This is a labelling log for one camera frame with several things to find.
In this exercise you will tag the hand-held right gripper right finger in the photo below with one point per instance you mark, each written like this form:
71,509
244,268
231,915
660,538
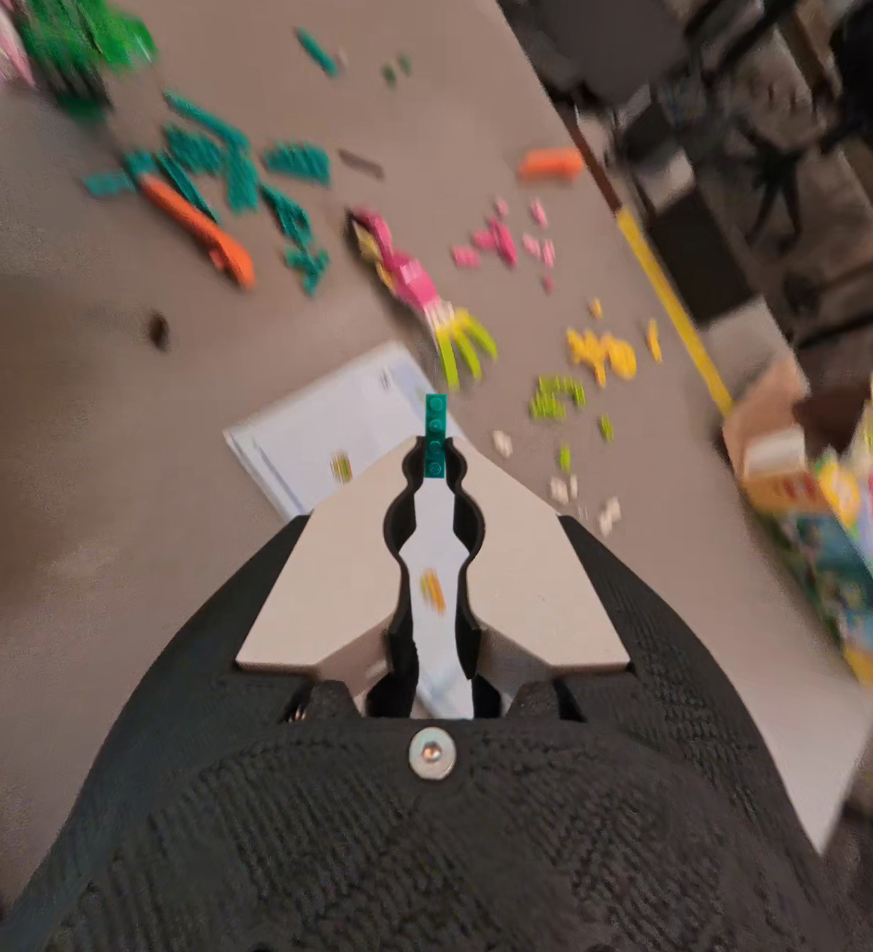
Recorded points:
540,587

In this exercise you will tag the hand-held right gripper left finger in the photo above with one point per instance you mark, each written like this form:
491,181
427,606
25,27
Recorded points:
325,587

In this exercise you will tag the teal lego plate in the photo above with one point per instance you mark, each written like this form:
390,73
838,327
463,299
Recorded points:
435,435
317,52

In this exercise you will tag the lego instruction booklet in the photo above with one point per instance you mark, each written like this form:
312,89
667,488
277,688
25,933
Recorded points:
317,424

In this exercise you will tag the cluster of lime lego bits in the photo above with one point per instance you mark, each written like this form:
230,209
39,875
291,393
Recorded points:
555,398

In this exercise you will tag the pile of yellow lego pieces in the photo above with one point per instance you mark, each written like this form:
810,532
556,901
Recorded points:
603,353

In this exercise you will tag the pink and lime lego assembly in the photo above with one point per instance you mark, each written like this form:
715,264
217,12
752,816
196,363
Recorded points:
410,279

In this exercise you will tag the colourful cardboard lego box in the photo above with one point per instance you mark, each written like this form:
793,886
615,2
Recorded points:
867,535

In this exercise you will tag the pile of pink lego pieces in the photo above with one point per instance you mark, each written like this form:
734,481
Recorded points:
503,242

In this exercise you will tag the pile of teal lego pieces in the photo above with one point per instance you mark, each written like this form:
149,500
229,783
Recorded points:
299,163

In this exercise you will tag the dark brown lego piece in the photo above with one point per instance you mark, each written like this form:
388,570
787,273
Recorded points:
362,163

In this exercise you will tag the green lego assembly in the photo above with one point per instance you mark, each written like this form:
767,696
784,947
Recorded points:
79,44

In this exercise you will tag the pale pink lego assembly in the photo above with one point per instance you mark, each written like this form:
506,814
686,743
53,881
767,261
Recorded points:
5,44

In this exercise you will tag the scattered group of white bits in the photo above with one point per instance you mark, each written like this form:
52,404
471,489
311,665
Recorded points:
559,489

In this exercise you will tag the small black object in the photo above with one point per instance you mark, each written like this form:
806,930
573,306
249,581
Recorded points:
159,332

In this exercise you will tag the long orange brick separator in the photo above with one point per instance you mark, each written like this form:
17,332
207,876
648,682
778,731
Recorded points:
198,223

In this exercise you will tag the short orange brick separator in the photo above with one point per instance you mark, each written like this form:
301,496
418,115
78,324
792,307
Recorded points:
551,165

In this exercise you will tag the dark blurred furniture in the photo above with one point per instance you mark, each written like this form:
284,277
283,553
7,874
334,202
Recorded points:
778,171

